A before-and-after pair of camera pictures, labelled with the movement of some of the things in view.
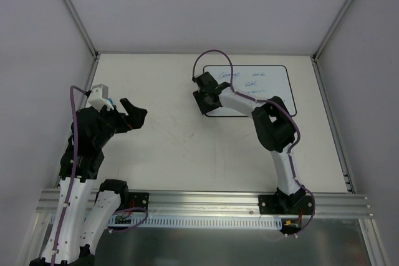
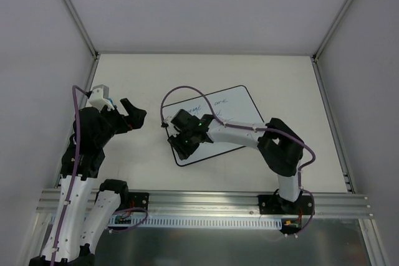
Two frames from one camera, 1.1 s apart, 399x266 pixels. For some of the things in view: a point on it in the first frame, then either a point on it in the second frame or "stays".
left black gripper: (118, 118) stays
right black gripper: (202, 101) -> (179, 135)
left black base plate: (138, 199) stays
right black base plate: (275, 204) stays
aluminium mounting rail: (173, 204) stays
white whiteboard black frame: (259, 81) -> (234, 104)
